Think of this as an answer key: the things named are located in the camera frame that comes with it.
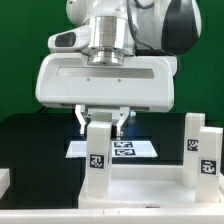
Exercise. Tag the marker tag sheet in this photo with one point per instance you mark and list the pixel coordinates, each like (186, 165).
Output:
(120, 149)

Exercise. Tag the white block left edge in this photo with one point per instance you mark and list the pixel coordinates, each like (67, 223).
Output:
(4, 181)

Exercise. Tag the white desk top tray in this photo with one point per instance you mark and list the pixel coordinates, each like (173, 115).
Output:
(147, 186)

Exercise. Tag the white front rail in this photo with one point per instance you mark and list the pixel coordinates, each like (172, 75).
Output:
(113, 216)

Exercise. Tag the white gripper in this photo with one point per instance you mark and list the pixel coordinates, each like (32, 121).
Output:
(143, 82)

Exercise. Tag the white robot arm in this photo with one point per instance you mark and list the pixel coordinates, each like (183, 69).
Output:
(121, 56)

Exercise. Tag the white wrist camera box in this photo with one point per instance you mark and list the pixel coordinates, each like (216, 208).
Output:
(75, 40)

